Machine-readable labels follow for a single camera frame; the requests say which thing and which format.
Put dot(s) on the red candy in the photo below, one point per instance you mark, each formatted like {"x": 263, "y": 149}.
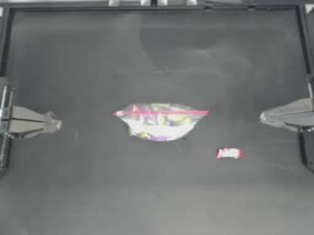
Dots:
{"x": 229, "y": 153}

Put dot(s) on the clear bag with pink zip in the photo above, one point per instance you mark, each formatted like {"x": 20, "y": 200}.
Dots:
{"x": 163, "y": 128}

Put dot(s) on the yellow-green wrapped candy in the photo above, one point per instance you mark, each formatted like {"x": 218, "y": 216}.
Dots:
{"x": 179, "y": 120}

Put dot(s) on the purple wrapped candy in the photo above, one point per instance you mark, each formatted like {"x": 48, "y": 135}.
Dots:
{"x": 157, "y": 138}

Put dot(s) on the black table frame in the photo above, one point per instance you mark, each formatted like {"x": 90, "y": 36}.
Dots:
{"x": 62, "y": 6}

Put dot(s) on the light grey bracket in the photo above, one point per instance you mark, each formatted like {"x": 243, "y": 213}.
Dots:
{"x": 145, "y": 2}
{"x": 114, "y": 2}
{"x": 191, "y": 2}
{"x": 162, "y": 2}

